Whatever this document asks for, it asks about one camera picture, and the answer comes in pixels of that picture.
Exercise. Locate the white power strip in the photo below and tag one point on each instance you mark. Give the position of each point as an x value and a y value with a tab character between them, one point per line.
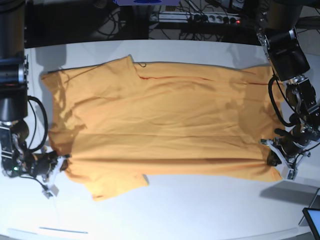
196	17

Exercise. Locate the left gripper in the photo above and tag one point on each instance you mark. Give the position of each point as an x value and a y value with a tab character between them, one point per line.
290	148

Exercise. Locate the yellow T-shirt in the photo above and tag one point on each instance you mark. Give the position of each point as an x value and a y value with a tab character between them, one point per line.
123	120

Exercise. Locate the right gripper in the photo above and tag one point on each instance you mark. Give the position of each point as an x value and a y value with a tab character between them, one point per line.
44	168

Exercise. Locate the white label strip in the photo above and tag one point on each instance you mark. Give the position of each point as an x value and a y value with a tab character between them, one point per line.
63	230

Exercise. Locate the tablet screen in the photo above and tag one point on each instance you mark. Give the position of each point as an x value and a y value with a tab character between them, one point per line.
312	216

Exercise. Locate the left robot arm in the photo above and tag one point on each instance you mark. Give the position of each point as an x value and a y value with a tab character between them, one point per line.
276	32

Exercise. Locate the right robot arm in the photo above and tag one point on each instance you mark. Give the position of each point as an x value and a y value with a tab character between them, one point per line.
17	158

